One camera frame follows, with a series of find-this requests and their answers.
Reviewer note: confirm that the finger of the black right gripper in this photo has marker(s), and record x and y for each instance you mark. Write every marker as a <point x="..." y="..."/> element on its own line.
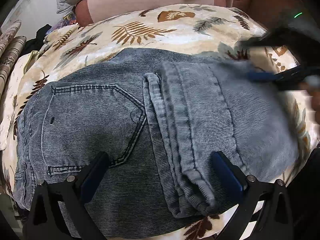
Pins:
<point x="291" y="75"/>

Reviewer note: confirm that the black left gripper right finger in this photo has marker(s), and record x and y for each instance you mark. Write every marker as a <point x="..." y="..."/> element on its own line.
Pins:
<point x="265" y="204"/>

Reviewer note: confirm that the grey denim pants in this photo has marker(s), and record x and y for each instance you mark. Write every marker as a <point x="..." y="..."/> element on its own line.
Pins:
<point x="159" y="116"/>

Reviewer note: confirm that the pink brown bed sheet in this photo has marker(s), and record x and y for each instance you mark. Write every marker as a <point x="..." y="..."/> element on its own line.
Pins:
<point x="262" y="11"/>

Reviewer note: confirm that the beige leaf print blanket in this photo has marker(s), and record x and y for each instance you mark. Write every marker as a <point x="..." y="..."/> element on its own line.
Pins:
<point x="191" y="29"/>

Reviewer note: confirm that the cream embroidered cloth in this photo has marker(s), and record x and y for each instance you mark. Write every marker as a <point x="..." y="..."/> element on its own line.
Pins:
<point x="9" y="97"/>

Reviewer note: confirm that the black garment by quilt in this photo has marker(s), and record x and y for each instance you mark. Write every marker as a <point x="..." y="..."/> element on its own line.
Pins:
<point x="37" y="42"/>

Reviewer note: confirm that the colourful wrapper by pillow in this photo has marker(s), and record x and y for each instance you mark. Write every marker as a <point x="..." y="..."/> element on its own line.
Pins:
<point x="68" y="19"/>

